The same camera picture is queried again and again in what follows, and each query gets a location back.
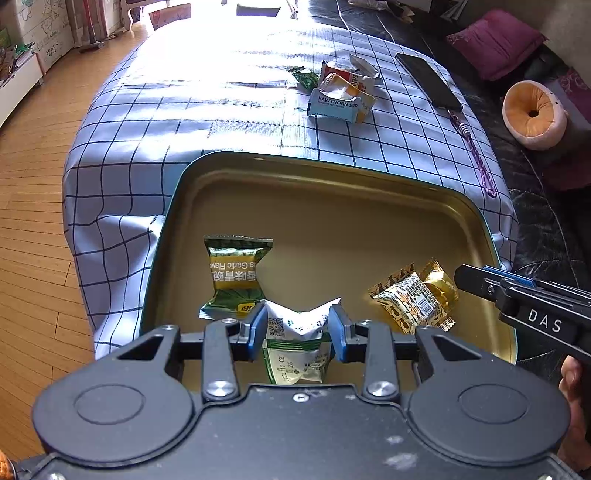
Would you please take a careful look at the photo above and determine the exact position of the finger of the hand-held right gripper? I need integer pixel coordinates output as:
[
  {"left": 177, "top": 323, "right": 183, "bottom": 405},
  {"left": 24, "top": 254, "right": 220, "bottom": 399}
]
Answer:
[
  {"left": 455, "top": 264, "right": 509, "bottom": 309},
  {"left": 482, "top": 266, "right": 591, "bottom": 308}
]

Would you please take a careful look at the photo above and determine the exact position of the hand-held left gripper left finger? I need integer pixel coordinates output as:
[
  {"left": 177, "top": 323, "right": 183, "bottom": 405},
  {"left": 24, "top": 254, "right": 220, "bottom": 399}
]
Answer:
[{"left": 111, "top": 304, "right": 269, "bottom": 401}]

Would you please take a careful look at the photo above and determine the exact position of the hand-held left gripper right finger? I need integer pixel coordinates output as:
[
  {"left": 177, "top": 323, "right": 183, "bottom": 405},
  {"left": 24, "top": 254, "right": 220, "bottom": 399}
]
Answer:
[{"left": 329, "top": 304, "right": 483, "bottom": 401}]

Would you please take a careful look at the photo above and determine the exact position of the gold foil snack packet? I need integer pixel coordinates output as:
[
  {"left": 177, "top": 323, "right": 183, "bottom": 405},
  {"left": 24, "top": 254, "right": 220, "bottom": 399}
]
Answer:
[{"left": 418, "top": 257, "right": 461, "bottom": 310}]

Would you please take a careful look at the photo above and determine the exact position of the white green snack packet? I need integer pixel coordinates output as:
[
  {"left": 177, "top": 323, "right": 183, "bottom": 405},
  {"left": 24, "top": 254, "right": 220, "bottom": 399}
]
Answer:
[{"left": 261, "top": 298, "right": 343, "bottom": 386}]

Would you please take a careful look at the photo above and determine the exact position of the green yellow pea packet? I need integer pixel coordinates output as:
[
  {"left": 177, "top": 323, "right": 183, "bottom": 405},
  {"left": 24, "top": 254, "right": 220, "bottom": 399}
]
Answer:
[{"left": 198, "top": 235, "right": 274, "bottom": 321}]

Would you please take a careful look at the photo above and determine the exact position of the brown white patterned packet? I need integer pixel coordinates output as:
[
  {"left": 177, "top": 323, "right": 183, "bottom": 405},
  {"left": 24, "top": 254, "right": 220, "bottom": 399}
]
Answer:
[{"left": 369, "top": 263, "right": 455, "bottom": 334}]

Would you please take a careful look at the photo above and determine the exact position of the gold and teal tin box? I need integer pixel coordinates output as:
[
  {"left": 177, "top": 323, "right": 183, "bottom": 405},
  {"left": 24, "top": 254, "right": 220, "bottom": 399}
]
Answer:
[{"left": 139, "top": 150, "right": 519, "bottom": 398}]

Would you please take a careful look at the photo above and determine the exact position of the white yellow snack packet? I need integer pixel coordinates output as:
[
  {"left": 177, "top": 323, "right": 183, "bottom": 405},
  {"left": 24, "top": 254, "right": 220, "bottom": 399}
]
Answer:
[{"left": 318, "top": 74, "right": 377, "bottom": 123}]

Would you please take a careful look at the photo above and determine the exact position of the white red snack packet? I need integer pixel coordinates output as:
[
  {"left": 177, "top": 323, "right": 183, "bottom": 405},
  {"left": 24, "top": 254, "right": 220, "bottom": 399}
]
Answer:
[{"left": 320, "top": 61, "right": 363, "bottom": 88}]

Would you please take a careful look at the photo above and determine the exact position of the person's right hand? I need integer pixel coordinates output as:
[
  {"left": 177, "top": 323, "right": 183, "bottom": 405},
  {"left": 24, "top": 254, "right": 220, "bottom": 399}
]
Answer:
[{"left": 558, "top": 355, "right": 591, "bottom": 462}]

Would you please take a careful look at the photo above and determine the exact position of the round orange pink cushion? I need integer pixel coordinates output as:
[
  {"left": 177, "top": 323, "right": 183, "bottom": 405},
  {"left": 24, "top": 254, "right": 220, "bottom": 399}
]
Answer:
[{"left": 502, "top": 79, "right": 568, "bottom": 151}]

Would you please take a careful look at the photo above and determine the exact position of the black phone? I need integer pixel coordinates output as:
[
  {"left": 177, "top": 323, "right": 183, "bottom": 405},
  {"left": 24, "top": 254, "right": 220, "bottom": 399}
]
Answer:
[{"left": 396, "top": 52, "right": 464, "bottom": 112}]

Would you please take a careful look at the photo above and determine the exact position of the blue checked tablecloth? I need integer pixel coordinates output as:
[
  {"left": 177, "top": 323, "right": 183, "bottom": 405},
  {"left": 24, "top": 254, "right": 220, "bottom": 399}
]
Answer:
[{"left": 62, "top": 18, "right": 519, "bottom": 361}]

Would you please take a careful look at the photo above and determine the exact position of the plain purple cushion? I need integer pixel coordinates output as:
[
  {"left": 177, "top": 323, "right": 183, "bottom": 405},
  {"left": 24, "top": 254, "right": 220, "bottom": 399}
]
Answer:
[{"left": 447, "top": 9, "right": 549, "bottom": 83}]

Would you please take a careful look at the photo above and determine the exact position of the silver snack packet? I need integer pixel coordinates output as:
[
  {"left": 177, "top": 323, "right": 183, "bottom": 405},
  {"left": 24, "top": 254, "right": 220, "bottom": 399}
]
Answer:
[{"left": 349, "top": 54, "right": 383, "bottom": 85}]

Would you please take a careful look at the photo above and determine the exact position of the small dark green packet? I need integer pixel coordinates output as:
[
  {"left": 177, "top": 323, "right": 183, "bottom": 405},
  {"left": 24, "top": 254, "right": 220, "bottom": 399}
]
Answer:
[{"left": 289, "top": 67, "right": 320, "bottom": 92}]

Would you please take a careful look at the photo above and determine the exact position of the low white cabinet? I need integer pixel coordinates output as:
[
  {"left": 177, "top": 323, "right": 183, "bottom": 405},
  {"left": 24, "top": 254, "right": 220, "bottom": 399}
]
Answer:
[{"left": 0, "top": 51, "right": 47, "bottom": 127}]

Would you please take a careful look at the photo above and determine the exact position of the purple chaise lounge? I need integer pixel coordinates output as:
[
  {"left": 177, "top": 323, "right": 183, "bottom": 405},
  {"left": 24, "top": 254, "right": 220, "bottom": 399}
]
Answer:
[{"left": 121, "top": 0, "right": 160, "bottom": 24}]

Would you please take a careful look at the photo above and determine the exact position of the red stick vacuum cleaner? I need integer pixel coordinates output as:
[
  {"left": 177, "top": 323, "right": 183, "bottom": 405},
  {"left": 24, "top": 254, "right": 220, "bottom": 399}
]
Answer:
[{"left": 78, "top": 0, "right": 106, "bottom": 52}]

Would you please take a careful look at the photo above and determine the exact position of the white cartoon cabinet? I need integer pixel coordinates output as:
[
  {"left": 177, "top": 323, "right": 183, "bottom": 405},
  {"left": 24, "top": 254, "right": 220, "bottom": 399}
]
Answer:
[{"left": 16, "top": 0, "right": 75, "bottom": 70}]

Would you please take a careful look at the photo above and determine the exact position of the clutter of books and toys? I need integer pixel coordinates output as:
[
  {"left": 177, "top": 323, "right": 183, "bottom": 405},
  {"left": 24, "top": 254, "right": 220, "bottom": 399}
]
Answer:
[{"left": 0, "top": 28, "right": 35, "bottom": 81}]

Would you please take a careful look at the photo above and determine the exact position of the purple lanyard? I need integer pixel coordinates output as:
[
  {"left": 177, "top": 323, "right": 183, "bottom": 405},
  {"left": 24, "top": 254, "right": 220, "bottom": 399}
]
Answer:
[{"left": 445, "top": 110, "right": 498, "bottom": 198}]

